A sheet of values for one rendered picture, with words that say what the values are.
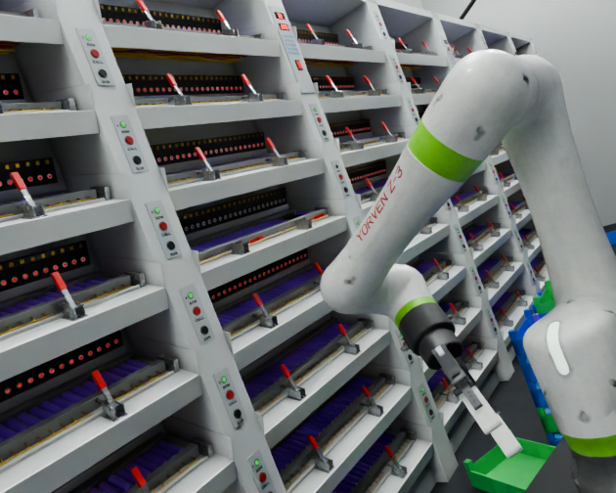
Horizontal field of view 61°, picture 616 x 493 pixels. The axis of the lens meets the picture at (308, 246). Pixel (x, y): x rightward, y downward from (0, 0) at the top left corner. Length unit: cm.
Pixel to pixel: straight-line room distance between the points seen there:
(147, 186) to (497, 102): 69
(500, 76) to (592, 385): 44
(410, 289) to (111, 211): 59
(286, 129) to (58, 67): 72
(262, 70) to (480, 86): 105
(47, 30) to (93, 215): 37
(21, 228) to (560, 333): 85
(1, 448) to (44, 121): 56
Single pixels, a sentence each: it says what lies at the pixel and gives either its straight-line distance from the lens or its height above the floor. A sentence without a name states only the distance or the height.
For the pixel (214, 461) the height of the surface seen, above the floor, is 52.
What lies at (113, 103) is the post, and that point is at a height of 127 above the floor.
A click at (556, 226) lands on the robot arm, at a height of 75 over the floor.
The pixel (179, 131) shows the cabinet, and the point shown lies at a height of 127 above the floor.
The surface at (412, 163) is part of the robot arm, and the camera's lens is 83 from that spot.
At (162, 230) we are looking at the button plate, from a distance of 111.
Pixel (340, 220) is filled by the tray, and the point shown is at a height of 88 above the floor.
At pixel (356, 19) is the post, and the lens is 236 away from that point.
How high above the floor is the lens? 89
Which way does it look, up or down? 2 degrees down
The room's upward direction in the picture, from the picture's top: 21 degrees counter-clockwise
